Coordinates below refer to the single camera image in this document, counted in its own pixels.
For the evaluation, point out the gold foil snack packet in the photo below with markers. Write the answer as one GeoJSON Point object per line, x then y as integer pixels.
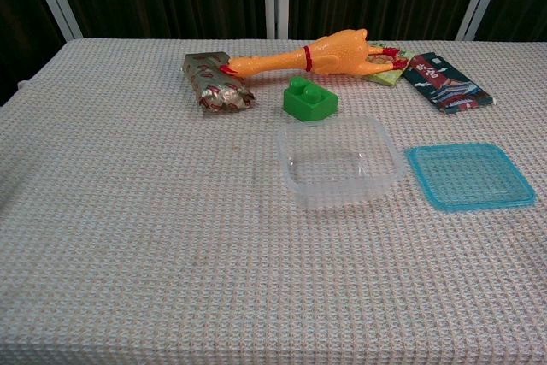
{"type": "Point", "coordinates": [209, 83]}

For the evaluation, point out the green printed snack packet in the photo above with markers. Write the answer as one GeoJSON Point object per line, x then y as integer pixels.
{"type": "Point", "coordinates": [384, 78]}

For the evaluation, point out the clear plastic food container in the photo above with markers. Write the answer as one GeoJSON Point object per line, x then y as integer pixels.
{"type": "Point", "coordinates": [337, 199]}

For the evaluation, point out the dark blue printed snack packet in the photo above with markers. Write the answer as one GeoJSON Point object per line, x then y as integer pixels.
{"type": "Point", "coordinates": [444, 83]}

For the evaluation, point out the beige waffle-weave tablecloth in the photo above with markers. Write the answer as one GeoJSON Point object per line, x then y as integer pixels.
{"type": "Point", "coordinates": [128, 211]}

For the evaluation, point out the orange rubber chicken toy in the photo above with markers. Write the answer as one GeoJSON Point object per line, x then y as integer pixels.
{"type": "Point", "coordinates": [342, 53]}

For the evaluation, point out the blue translucent container lid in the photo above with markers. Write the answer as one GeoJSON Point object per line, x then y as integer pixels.
{"type": "Point", "coordinates": [470, 177]}

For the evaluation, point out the green plastic building block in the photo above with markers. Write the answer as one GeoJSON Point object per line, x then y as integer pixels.
{"type": "Point", "coordinates": [307, 104]}

